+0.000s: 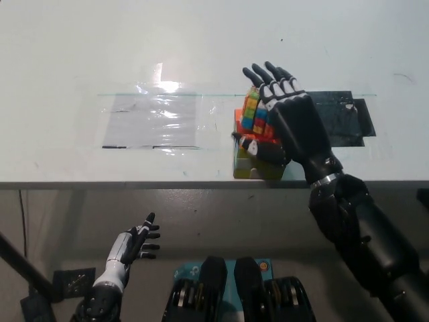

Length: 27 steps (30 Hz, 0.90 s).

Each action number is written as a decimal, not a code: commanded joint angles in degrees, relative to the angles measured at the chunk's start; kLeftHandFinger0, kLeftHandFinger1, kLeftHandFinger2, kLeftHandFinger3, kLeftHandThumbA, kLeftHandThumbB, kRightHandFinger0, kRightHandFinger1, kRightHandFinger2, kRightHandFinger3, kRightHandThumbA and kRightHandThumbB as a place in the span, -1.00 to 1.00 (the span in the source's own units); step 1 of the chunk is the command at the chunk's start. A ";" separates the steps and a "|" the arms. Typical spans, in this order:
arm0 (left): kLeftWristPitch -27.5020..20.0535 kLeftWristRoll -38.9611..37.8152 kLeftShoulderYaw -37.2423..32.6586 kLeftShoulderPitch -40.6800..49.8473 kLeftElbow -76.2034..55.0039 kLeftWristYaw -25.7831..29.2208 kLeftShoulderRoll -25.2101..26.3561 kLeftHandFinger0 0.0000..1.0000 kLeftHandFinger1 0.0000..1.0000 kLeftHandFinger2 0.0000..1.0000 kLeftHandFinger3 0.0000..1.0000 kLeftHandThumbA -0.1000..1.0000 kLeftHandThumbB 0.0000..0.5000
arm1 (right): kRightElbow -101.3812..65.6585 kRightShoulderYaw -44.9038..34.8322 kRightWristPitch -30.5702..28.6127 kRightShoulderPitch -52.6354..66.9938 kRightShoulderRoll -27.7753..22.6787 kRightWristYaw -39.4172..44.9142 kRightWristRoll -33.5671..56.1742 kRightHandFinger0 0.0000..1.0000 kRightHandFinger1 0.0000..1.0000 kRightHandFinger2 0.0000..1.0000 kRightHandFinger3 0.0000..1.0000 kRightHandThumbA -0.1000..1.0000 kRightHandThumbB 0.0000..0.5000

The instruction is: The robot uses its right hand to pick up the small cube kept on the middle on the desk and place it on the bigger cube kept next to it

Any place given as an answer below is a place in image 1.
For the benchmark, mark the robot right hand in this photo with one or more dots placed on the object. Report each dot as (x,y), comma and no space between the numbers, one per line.
(298,127)

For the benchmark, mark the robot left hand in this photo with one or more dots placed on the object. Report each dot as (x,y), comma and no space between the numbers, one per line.
(117,255)

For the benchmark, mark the small studded multicolour cube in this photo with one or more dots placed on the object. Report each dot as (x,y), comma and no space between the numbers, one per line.
(251,110)

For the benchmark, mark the large orange red puzzle cube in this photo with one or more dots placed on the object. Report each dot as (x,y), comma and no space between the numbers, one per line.
(244,171)

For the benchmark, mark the black tape patch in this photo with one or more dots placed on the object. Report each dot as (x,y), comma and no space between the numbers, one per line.
(338,120)

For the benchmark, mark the black stand pole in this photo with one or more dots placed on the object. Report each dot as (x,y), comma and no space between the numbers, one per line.
(23,265)

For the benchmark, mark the clear plastic film sheet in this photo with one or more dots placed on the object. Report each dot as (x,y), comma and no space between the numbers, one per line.
(151,120)

